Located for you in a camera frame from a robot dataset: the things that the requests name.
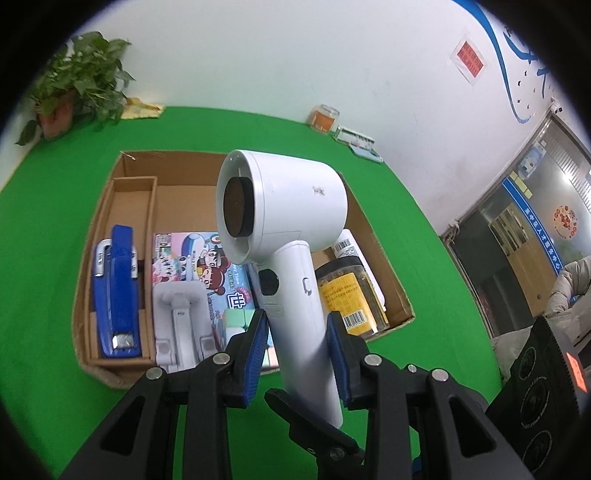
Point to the white spray bottle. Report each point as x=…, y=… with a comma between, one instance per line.
x=348, y=244

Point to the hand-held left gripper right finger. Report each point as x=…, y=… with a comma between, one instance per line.
x=337, y=364

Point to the light blue case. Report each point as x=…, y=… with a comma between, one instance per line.
x=367, y=152

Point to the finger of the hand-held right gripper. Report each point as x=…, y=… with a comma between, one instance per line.
x=314, y=434

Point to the white hair dryer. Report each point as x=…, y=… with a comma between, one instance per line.
x=286, y=194

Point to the white phone stand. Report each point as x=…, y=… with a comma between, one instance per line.
x=178, y=295

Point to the glass door with notices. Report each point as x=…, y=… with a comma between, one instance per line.
x=521, y=230

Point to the small potted green plant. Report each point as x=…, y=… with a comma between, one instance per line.
x=83, y=69

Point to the orange glass jar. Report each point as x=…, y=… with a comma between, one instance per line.
x=323, y=120

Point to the yellow cloth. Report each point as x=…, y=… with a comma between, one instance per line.
x=143, y=108

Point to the clear plastic case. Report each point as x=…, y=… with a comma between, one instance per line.
x=353, y=134

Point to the red wall sign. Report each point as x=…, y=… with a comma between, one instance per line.
x=470, y=59

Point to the colourful cartoon puzzle box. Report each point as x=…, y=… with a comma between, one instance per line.
x=194, y=258

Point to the blue stapler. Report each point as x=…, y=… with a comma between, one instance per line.
x=117, y=295

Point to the brown cardboard box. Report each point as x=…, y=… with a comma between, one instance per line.
x=184, y=198

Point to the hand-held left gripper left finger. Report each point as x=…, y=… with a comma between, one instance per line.
x=256, y=360

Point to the yellow label clear jar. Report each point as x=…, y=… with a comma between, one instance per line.
x=346, y=295

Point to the blue wall decal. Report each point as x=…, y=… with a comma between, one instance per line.
x=521, y=117

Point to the pastel puzzle cube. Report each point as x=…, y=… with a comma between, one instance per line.
x=235, y=318

